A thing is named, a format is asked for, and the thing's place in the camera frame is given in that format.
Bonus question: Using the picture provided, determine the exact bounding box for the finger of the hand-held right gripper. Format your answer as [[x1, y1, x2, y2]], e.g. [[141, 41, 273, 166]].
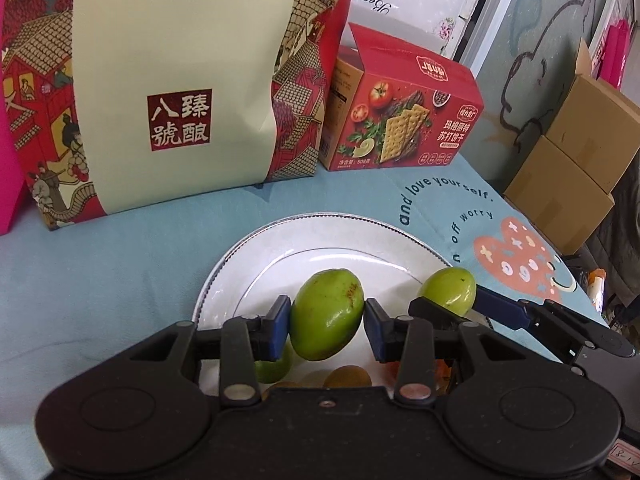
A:
[[472, 285, 532, 329], [409, 296, 497, 335]]

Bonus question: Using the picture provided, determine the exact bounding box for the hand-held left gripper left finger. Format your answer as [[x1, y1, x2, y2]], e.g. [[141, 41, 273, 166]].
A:
[[117, 295, 293, 408]]

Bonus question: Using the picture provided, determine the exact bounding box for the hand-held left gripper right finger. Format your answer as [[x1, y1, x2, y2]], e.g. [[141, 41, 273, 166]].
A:
[[364, 298, 540, 407]]

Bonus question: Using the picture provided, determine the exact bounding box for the small green mango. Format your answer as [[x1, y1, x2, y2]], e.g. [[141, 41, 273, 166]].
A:
[[419, 267, 477, 317]]

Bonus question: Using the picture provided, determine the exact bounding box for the small green jujube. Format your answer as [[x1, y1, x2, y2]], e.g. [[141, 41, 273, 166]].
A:
[[255, 340, 293, 383]]

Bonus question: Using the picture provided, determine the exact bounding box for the large green mango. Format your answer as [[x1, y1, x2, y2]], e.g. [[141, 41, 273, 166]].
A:
[[290, 269, 366, 361]]

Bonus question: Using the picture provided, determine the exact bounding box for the brown kiwi fruit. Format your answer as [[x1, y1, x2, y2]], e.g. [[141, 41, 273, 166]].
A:
[[322, 366, 373, 390]]

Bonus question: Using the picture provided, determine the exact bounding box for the orange tangerine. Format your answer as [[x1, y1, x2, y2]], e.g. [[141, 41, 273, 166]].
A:
[[434, 357, 458, 396]]

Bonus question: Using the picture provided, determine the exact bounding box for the white plate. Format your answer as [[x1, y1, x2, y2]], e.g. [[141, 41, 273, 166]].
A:
[[191, 214, 496, 392]]

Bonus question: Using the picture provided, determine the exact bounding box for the dark cloth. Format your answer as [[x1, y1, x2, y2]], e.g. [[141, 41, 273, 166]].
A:
[[584, 160, 640, 346]]

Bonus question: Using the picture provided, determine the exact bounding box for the brown cardboard box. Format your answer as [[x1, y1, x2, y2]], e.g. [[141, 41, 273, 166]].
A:
[[546, 40, 640, 196], [502, 135, 616, 256]]

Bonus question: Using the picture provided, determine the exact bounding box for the blue printed cloth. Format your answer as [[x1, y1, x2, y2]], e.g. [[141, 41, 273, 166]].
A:
[[0, 152, 607, 463]]

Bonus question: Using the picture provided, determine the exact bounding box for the red cracker box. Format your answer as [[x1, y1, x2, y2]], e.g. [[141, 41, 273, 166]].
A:
[[320, 22, 486, 173]]

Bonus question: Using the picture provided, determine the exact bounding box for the pink paper bag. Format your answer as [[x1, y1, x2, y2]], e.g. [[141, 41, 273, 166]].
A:
[[594, 19, 634, 92]]

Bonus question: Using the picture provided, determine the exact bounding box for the red patterned gift bag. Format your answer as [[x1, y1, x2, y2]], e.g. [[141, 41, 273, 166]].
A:
[[0, 0, 361, 233]]

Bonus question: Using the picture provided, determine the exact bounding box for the pink bag edge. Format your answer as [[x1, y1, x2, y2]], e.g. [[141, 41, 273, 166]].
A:
[[0, 0, 27, 237]]

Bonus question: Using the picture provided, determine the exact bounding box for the teal cartoon wall poster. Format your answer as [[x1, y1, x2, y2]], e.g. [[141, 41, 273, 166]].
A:
[[475, 0, 618, 186]]

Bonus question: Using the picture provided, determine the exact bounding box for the white frame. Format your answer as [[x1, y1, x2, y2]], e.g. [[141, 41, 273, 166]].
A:
[[450, 0, 518, 63]]

